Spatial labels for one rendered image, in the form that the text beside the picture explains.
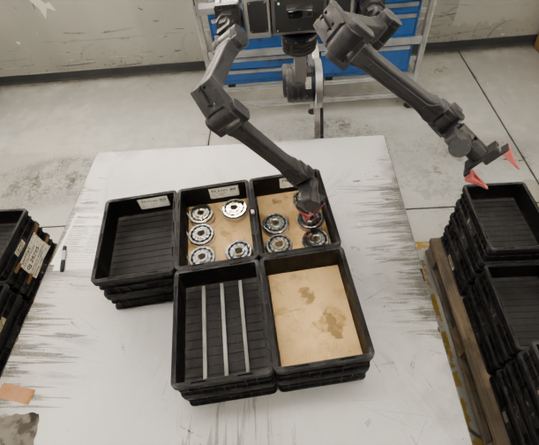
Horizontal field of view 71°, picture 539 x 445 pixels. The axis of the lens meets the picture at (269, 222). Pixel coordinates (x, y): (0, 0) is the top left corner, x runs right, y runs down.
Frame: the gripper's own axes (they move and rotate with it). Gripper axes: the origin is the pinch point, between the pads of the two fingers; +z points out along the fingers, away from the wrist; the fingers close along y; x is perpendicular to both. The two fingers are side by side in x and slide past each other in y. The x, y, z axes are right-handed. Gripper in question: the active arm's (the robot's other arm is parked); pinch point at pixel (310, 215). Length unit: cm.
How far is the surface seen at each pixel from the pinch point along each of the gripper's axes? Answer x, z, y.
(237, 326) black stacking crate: -11, 4, -50
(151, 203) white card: 54, -2, -40
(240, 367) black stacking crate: -22, 4, -59
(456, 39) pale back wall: 82, 79, 307
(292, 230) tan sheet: 2.6, 4.1, -8.1
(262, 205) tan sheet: 21.6, 4.1, -6.6
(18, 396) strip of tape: 32, 16, -119
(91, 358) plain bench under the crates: 25, 16, -94
